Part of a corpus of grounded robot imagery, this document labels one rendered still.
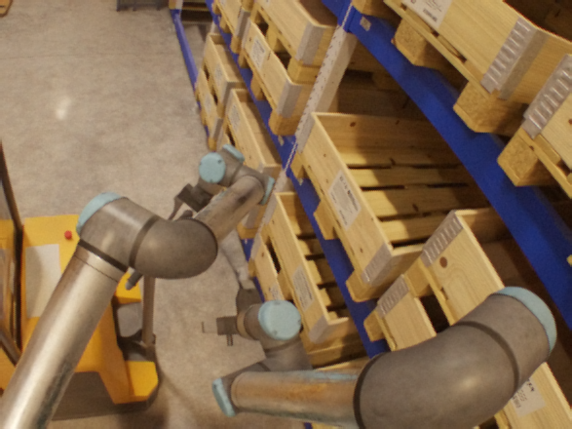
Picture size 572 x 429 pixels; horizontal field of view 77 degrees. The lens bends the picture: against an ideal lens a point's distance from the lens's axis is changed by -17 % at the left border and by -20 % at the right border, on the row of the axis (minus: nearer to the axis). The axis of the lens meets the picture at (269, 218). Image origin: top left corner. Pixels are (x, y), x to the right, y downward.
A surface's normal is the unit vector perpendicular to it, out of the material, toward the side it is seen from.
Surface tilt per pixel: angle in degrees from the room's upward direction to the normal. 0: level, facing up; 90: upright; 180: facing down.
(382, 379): 60
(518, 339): 5
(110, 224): 28
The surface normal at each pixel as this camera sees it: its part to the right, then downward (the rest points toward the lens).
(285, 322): 0.40, -0.36
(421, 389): -0.47, -0.41
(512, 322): 0.12, -0.80
